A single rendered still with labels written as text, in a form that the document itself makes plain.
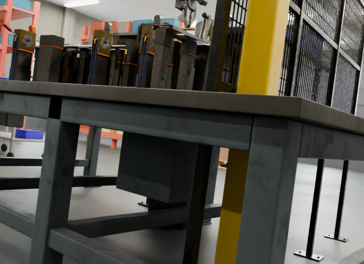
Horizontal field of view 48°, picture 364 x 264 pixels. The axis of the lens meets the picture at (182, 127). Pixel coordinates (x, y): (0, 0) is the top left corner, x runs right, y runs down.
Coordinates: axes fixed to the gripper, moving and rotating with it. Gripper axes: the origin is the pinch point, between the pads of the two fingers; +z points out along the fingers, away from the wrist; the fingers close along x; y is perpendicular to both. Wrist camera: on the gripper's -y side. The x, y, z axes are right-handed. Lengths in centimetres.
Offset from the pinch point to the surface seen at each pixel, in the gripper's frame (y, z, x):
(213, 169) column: 13, 75, -66
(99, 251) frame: -34, 89, 80
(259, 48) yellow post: -64, 25, 53
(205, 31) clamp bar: -1.2, -0.8, -13.8
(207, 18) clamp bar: -0.6, -8.5, -15.9
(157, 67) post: -16, 29, 40
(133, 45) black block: 17.3, 13.9, 19.2
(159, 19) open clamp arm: 4.1, 2.0, 18.1
